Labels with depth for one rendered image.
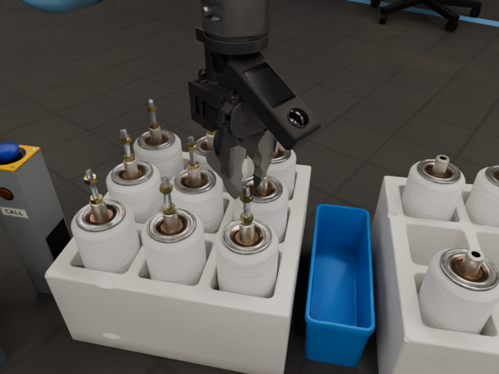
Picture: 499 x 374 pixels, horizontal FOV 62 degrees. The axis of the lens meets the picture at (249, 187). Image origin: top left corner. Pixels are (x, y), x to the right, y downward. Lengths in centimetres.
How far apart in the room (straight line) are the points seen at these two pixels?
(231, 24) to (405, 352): 49
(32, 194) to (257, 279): 41
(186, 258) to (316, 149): 76
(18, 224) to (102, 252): 20
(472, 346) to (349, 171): 69
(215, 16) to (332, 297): 61
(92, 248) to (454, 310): 53
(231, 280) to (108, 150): 82
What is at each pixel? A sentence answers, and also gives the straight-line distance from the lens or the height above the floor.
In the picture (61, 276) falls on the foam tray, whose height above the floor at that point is 18.
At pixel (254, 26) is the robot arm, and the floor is 56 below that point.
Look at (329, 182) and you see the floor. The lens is 117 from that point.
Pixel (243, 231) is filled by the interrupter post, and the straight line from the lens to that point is 61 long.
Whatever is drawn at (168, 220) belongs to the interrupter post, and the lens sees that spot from 64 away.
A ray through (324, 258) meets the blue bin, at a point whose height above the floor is 0.
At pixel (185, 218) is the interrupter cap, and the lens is 66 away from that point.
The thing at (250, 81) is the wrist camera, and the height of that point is 51.
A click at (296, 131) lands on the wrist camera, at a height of 48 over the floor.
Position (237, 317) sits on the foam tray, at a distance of 65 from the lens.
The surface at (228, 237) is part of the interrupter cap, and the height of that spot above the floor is 25.
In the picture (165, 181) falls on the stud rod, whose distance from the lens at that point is 60.
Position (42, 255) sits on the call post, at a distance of 87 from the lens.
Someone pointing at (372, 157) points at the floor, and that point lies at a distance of 131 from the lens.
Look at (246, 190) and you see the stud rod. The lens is 57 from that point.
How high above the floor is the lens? 69
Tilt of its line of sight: 37 degrees down
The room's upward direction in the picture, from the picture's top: straight up
